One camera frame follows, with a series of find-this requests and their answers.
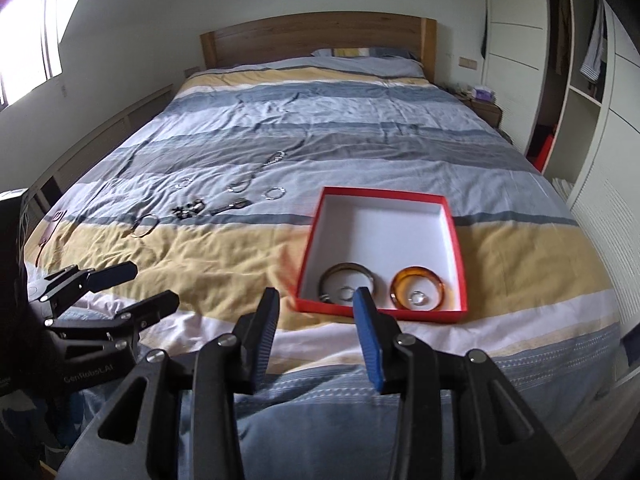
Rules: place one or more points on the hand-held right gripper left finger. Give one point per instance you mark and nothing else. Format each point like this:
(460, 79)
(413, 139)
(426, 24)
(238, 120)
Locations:
(266, 332)

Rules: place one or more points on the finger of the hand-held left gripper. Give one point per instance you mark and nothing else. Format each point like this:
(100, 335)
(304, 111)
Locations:
(117, 271)
(155, 307)

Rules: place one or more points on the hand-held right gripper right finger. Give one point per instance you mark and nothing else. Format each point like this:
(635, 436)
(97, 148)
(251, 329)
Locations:
(367, 340)

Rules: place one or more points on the silver hoop bangles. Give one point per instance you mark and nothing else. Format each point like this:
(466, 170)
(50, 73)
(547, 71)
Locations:
(136, 227)

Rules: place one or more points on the amber bangle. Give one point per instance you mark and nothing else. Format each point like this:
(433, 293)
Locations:
(400, 280)

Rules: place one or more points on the red cardboard box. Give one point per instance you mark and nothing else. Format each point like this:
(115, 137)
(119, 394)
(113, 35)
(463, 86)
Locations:
(385, 230)

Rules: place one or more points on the silver bangle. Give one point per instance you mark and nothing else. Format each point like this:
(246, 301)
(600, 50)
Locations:
(232, 187)

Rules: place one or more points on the striped duvet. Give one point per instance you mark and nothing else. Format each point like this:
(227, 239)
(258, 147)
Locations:
(350, 125)

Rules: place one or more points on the window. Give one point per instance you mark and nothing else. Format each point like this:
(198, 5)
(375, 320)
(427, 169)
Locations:
(30, 35)

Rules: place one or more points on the red bag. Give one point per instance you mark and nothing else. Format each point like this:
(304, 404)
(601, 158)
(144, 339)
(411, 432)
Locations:
(542, 152)

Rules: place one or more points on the wooden nightstand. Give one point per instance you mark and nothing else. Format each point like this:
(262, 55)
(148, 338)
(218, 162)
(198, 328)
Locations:
(487, 110)

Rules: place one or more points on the purple tissue box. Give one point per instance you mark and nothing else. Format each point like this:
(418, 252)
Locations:
(484, 94)

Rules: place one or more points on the striped pillow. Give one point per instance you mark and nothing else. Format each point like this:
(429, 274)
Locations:
(360, 52)

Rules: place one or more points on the wooden headboard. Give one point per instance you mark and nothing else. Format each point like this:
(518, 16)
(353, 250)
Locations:
(300, 35)

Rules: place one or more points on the white wardrobe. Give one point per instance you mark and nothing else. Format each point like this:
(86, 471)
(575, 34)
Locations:
(515, 35)

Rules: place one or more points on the striped hanging shirt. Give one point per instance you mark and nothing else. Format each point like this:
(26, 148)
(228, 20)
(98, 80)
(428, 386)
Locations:
(592, 55)

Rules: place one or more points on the beige wall cabinet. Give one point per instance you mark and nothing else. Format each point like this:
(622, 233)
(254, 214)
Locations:
(100, 140)

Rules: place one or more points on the wall switch plate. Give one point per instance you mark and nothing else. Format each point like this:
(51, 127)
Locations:
(467, 62)

